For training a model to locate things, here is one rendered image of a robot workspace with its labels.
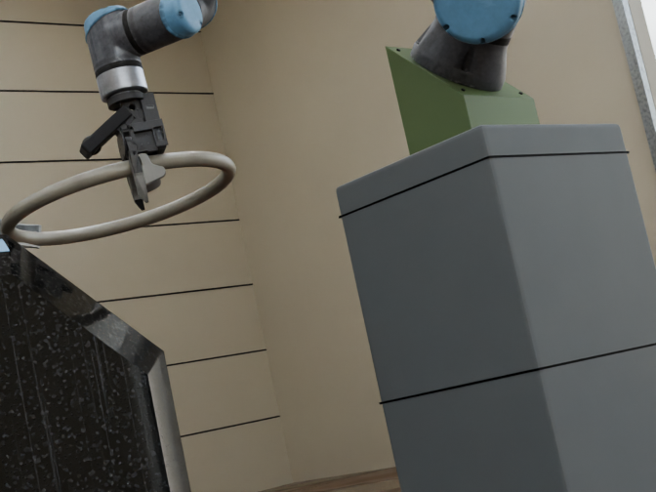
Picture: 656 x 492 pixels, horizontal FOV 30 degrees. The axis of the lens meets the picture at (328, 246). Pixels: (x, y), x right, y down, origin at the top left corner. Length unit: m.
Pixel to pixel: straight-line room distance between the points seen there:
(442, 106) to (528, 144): 0.20
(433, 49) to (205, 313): 6.68
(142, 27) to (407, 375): 0.81
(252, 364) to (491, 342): 6.98
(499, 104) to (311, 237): 6.33
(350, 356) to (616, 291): 6.24
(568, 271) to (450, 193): 0.25
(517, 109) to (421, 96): 0.19
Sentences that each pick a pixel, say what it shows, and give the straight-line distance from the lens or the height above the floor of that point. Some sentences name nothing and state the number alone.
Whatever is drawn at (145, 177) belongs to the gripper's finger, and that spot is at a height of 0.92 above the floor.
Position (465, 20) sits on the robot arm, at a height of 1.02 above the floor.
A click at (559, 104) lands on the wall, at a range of 7.08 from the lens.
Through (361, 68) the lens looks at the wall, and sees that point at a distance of 8.20.
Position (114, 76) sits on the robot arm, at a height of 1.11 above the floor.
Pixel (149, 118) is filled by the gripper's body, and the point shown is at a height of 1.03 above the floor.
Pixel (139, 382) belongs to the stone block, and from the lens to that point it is 2.08.
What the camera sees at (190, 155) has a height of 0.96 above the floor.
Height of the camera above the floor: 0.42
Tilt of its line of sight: 8 degrees up
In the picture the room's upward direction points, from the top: 12 degrees counter-clockwise
